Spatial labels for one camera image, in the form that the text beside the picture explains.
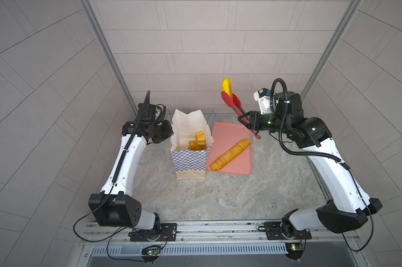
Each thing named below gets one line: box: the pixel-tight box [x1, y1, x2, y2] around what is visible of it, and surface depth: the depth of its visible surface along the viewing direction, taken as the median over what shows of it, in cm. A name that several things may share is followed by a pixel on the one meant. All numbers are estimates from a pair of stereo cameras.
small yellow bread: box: [221, 77, 234, 100], surface depth 68 cm
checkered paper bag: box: [170, 108, 214, 180], surface depth 84 cm
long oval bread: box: [188, 140, 203, 151], surface depth 93 cm
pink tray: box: [206, 121, 253, 176], surface depth 96 cm
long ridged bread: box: [211, 139, 252, 171], surface depth 95 cm
